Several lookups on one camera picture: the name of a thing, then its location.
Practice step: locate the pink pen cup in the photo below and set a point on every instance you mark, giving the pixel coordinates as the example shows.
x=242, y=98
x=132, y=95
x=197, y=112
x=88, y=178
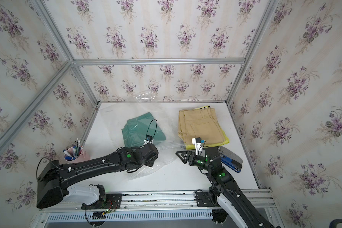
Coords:
x=75, y=153

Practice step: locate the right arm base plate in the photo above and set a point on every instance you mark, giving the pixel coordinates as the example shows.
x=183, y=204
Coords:
x=204, y=199

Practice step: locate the beige trousers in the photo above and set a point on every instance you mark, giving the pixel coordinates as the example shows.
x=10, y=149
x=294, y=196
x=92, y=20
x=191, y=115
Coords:
x=201, y=124

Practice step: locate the yellow-green trousers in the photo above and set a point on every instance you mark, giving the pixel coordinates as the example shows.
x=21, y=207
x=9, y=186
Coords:
x=216, y=141

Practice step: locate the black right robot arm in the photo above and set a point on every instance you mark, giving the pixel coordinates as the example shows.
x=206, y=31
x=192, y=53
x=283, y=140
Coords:
x=224, y=190

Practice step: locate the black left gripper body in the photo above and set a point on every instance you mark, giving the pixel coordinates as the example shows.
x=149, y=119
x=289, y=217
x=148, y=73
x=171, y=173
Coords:
x=150, y=163

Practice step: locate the teal garment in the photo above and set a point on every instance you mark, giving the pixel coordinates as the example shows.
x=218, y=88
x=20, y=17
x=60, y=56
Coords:
x=136, y=129

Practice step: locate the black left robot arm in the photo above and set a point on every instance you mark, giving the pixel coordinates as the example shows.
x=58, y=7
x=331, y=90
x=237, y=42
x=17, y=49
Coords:
x=59, y=182

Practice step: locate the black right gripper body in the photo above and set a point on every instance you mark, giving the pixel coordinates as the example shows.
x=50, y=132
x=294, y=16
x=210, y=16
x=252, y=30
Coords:
x=201, y=162

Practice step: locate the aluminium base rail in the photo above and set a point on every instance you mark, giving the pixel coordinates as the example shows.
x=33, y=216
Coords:
x=135, y=206

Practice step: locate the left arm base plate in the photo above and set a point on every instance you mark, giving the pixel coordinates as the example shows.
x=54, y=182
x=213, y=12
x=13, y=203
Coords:
x=112, y=201

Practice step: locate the blue stapler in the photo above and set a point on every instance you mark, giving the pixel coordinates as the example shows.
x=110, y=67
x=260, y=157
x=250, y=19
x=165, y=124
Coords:
x=233, y=164

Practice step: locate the clear plastic vacuum bag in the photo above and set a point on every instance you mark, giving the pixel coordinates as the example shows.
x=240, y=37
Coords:
x=116, y=115

